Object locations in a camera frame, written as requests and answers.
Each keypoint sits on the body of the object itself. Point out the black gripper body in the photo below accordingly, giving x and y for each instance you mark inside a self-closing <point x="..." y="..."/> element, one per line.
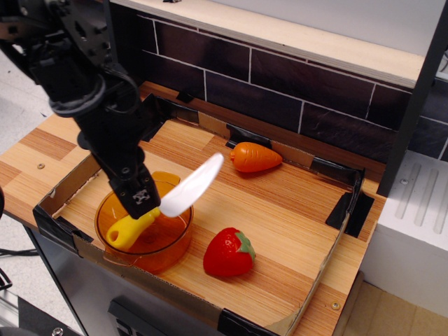
<point x="112" y="125"/>

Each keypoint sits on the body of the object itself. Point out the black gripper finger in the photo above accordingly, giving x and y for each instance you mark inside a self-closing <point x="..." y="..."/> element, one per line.
<point x="138" y="195"/>

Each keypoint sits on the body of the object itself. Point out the yellow handled white toy knife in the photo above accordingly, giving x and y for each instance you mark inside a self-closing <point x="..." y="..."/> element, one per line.
<point x="124" y="233"/>

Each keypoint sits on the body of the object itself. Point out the orange transparent plastic pot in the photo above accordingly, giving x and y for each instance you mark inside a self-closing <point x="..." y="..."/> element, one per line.
<point x="157" y="249"/>

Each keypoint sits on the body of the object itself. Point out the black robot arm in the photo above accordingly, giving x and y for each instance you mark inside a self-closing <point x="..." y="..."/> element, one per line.
<point x="54" y="44"/>

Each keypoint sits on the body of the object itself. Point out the cardboard fence with black tape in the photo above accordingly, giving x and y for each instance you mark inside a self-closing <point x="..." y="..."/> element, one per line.
<point x="294" y="215"/>

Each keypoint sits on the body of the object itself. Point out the red toy strawberry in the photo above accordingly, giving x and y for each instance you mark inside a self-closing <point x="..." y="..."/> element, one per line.
<point x="230" y="253"/>

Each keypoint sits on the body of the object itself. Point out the orange toy carrot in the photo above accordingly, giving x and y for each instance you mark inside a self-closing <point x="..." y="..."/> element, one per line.
<point x="250" y="157"/>

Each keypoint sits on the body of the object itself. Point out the white ribbed sink block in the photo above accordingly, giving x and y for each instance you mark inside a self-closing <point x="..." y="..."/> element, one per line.
<point x="407" y="255"/>

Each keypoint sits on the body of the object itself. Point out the light wooden shelf ledge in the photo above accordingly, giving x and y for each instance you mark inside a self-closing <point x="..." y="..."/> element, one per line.
<point x="348" y="54"/>

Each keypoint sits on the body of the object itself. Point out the dark vertical metal post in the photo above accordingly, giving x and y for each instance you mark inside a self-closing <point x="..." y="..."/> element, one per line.
<point x="412" y="114"/>

